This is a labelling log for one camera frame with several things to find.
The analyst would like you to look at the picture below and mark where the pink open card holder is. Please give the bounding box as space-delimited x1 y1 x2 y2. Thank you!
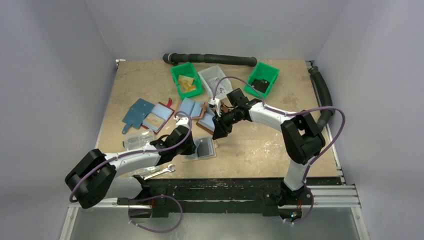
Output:
176 97 208 120

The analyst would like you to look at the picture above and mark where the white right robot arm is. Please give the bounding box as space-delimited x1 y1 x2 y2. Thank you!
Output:
208 88 326 204

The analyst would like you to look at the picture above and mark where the white translucent plastic bin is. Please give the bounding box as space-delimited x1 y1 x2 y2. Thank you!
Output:
197 65 233 100

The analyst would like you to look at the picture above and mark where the aluminium frame rail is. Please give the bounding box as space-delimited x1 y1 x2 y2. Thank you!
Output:
59 59 372 240

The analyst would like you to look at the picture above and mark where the blue card holder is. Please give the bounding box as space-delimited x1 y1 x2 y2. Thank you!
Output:
121 98 155 135

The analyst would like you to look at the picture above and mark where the clear plastic box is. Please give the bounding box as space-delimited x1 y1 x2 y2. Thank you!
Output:
122 129 155 151

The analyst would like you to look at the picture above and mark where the brown open card holder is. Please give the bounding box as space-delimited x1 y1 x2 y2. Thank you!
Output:
196 102 215 135

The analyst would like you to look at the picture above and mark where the red open card holder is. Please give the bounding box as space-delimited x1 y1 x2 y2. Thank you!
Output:
141 97 175 134

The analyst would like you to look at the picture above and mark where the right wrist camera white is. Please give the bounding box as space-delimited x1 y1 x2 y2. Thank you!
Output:
208 98 221 117

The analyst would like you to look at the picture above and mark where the silver wrench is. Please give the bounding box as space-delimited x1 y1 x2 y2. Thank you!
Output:
143 164 175 180

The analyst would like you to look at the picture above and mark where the black corrugated hose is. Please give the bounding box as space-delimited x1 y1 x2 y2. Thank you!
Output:
162 52 258 67
308 66 336 130

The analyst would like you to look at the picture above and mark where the small green plastic bin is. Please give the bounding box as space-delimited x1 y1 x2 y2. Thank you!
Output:
244 62 280 98

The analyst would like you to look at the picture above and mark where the rear black corrugated hose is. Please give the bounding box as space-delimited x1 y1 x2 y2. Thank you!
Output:
162 52 258 67

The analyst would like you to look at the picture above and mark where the black card in bin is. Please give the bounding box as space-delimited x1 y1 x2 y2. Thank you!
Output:
251 78 270 94

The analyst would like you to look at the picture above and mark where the large green plastic bin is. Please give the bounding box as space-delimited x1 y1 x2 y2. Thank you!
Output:
170 62 203 100

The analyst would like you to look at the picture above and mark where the gold card upper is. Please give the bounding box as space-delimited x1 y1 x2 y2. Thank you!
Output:
177 75 195 85

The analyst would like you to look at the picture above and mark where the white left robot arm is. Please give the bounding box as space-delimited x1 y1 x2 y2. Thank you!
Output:
64 125 196 209

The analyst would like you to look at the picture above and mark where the cream card holder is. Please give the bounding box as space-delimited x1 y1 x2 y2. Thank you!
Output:
185 136 216 162

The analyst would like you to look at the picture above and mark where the right black corrugated hose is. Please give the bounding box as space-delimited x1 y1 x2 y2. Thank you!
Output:
308 66 336 130

